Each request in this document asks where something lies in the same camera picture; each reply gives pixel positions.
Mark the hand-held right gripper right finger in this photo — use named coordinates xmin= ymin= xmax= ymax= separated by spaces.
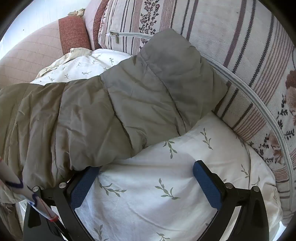
xmin=193 ymin=160 xmax=270 ymax=241

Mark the white strip with blue marks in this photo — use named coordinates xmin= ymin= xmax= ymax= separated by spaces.
xmin=0 ymin=156 xmax=59 ymax=223

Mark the white leaf-print bed sheet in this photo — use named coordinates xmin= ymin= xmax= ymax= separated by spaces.
xmin=18 ymin=47 xmax=284 ymax=241

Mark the cream crumpled cloth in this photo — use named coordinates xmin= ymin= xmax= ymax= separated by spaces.
xmin=67 ymin=8 xmax=86 ymax=18

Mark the pink bolster with red bands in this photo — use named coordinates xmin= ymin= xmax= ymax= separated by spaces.
xmin=0 ymin=17 xmax=91 ymax=80

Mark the striped floral pillow with zipper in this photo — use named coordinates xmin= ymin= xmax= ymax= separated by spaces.
xmin=98 ymin=0 xmax=296 ymax=226

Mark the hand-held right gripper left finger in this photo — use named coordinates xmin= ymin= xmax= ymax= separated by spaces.
xmin=23 ymin=166 xmax=101 ymax=241

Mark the grey-olive hooded puffer jacket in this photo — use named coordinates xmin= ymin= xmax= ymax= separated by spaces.
xmin=0 ymin=28 xmax=228 ymax=204

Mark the pink pillow with red edge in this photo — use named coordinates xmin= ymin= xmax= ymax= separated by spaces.
xmin=84 ymin=0 xmax=110 ymax=50

